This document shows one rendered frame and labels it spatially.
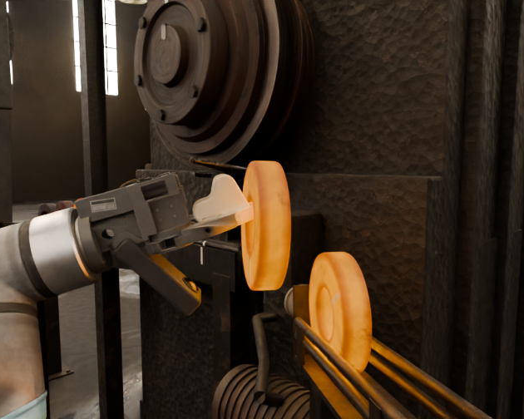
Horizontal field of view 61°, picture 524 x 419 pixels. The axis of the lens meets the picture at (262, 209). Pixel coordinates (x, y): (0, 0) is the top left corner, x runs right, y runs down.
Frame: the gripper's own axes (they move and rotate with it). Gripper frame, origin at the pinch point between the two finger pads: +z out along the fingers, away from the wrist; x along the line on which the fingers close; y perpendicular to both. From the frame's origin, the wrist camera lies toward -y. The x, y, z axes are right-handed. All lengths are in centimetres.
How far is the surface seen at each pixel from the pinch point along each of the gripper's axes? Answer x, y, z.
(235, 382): 18.7, -30.1, -10.0
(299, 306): 7.9, -16.4, 2.3
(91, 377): 132, -68, -71
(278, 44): 29.8, 23.5, 15.1
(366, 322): -7.3, -14.5, 6.8
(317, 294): 3.5, -13.8, 4.5
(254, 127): 34.9, 10.5, 7.6
